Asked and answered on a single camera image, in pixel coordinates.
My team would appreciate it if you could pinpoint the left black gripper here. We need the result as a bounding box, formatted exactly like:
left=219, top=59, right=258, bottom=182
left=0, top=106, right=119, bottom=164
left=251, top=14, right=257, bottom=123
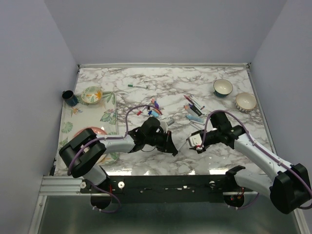
left=145, top=130, right=178, bottom=154

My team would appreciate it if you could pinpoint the light blue highlighter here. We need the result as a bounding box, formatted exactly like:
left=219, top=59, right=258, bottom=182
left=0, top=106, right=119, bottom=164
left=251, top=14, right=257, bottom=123
left=186, top=115, right=204, bottom=121

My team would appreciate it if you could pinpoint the light blue highlighter cap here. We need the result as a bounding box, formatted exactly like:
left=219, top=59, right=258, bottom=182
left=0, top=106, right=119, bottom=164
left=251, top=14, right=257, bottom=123
left=151, top=111, right=159, bottom=117

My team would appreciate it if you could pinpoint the purple highlighter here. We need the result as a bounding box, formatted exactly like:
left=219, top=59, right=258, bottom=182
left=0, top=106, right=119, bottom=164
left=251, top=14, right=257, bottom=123
left=189, top=103, right=203, bottom=116

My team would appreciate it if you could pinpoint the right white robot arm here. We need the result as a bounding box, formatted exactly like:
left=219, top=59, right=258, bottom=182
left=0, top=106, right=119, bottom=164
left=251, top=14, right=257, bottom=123
left=187, top=110, right=312, bottom=214

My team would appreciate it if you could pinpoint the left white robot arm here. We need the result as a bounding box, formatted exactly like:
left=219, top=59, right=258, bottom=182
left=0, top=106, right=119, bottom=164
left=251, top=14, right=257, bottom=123
left=59, top=117, right=178, bottom=193

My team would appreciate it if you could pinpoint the red pen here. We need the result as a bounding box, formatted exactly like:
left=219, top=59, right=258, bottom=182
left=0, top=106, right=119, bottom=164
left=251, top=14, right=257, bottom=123
left=184, top=95, right=194, bottom=105

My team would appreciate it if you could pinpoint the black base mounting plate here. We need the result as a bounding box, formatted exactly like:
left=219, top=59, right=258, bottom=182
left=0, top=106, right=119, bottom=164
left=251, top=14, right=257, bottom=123
left=80, top=174, right=254, bottom=204

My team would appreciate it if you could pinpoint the white ceramic bowl blue rim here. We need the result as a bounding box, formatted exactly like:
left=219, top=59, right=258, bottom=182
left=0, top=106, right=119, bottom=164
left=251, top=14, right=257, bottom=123
left=213, top=79, right=233, bottom=98

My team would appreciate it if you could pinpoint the floral plastic tray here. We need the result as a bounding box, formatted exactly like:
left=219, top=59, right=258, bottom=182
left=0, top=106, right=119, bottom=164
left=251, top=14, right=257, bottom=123
left=57, top=90, right=119, bottom=166

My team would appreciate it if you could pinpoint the green capped marker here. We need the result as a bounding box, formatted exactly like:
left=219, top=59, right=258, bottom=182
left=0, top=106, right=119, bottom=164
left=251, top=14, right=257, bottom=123
left=127, top=84, right=149, bottom=89

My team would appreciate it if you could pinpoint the pink ceramic plate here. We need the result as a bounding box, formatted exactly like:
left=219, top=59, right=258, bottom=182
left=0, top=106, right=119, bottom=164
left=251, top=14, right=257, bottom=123
left=74, top=127, right=107, bottom=137

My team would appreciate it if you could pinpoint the floral ceramic bowl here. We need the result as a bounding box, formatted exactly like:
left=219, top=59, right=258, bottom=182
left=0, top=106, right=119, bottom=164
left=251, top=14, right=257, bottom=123
left=81, top=86, right=102, bottom=104

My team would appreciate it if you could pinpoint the dark blue metal cup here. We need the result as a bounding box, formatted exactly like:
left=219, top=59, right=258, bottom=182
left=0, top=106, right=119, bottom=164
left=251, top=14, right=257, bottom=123
left=62, top=90, right=78, bottom=107

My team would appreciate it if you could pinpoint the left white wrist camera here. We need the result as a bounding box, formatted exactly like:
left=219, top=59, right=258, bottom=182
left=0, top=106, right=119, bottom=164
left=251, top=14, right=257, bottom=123
left=160, top=118, right=175, bottom=128

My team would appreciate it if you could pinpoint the aluminium frame rail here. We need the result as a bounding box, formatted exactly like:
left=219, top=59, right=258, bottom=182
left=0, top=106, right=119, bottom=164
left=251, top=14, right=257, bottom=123
left=39, top=176, right=82, bottom=196

